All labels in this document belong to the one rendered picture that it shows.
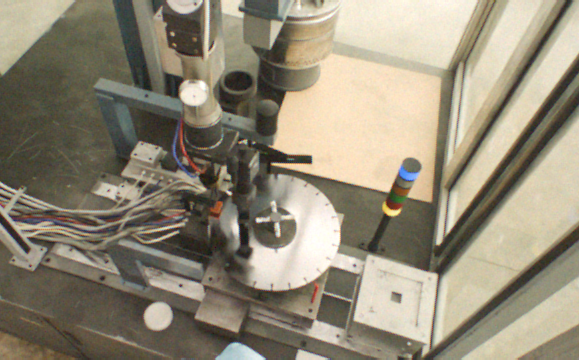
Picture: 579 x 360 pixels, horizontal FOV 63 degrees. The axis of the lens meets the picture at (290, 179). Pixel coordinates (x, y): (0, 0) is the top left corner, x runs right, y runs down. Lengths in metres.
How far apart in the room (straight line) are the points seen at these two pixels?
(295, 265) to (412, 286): 0.30
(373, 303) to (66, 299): 0.80
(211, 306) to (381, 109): 0.95
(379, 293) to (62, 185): 1.00
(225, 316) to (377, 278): 0.39
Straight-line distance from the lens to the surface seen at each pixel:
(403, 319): 1.20
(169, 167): 1.40
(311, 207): 1.23
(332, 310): 1.32
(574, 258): 0.67
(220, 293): 1.26
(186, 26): 0.76
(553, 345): 0.71
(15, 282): 1.48
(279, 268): 1.14
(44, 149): 1.71
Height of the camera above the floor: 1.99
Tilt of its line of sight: 55 degrees down
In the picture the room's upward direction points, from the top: 7 degrees clockwise
